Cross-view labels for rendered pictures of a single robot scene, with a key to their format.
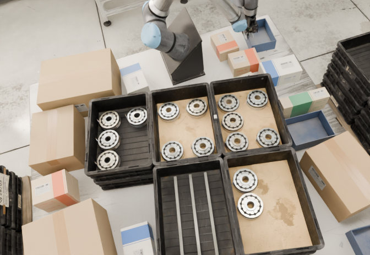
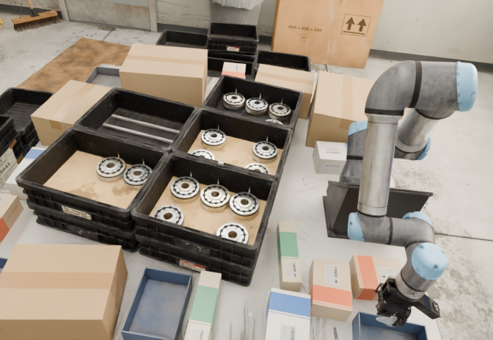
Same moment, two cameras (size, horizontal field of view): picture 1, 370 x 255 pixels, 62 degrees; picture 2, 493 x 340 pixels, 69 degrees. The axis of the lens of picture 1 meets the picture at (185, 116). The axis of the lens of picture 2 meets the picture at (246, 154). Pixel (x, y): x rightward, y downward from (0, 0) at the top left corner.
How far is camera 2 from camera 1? 1.41 m
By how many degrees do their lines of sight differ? 58
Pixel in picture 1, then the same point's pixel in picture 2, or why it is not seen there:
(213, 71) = (331, 249)
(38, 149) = (272, 70)
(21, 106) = not seen: hidden behind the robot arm
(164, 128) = (247, 145)
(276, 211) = (88, 189)
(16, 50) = (478, 154)
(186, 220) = (142, 129)
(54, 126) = (290, 80)
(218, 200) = not seen: hidden behind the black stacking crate
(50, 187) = (232, 70)
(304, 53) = not seen: outside the picture
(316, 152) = (108, 255)
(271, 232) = (75, 175)
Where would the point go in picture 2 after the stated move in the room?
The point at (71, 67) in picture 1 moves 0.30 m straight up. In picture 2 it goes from (359, 95) to (379, 36)
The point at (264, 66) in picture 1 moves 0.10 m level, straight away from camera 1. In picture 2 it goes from (298, 298) to (328, 319)
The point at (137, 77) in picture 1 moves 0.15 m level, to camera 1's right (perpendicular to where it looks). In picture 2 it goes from (337, 153) to (337, 177)
